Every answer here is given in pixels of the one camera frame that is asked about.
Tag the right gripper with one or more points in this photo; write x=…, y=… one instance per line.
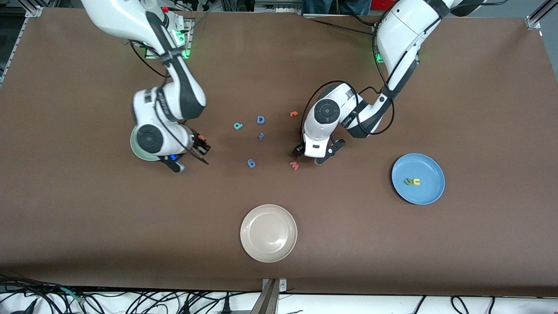
x=197, y=142

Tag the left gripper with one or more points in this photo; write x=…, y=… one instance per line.
x=298, y=151

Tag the teal foam letter d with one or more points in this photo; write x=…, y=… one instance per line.
x=236, y=127

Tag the green foam letter u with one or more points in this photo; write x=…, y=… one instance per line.
x=407, y=182

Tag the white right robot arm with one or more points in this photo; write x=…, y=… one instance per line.
x=113, y=13

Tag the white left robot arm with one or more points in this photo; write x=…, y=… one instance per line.
x=405, y=30

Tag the pink foam letter M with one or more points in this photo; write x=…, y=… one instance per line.
x=295, y=165

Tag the blue foam letter g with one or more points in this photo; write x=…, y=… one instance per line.
x=249, y=161

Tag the blue foam letter D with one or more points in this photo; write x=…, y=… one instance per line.
x=258, y=120

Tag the light green plate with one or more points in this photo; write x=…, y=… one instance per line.
x=141, y=157

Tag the beige plate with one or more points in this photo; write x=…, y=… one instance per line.
x=268, y=233

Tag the brown table cover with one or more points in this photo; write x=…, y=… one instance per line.
x=130, y=218

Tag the blue plate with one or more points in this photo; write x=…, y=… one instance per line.
x=425, y=196

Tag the person legs in jeans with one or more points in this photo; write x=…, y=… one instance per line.
x=322, y=5

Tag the aluminium profile bar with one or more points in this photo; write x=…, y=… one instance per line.
x=270, y=301

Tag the red object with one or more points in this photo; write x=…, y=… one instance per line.
x=381, y=3

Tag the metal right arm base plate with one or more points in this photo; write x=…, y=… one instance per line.
x=185, y=54

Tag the aluminium corner frame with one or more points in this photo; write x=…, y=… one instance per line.
x=34, y=11
x=534, y=21

